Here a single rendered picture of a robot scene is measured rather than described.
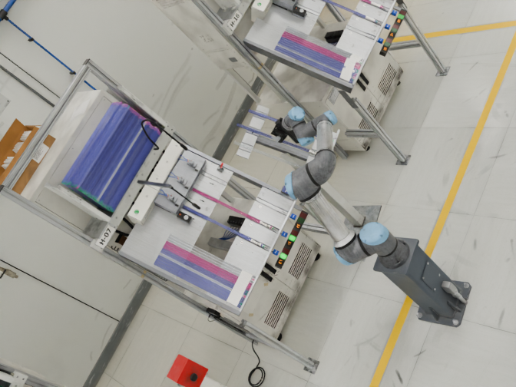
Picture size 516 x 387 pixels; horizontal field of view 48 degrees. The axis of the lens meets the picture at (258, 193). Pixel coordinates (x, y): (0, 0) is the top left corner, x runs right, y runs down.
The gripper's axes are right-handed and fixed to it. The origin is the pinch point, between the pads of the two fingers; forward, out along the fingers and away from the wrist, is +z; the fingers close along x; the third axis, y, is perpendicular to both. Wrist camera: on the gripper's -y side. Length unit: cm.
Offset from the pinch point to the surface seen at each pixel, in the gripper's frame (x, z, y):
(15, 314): 130, 175, 102
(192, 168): 33, 13, 36
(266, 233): 49, 8, -14
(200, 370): 126, 26, -12
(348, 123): -57, 43, -46
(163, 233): 69, 21, 36
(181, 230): 65, 19, 27
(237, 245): 61, 12, -2
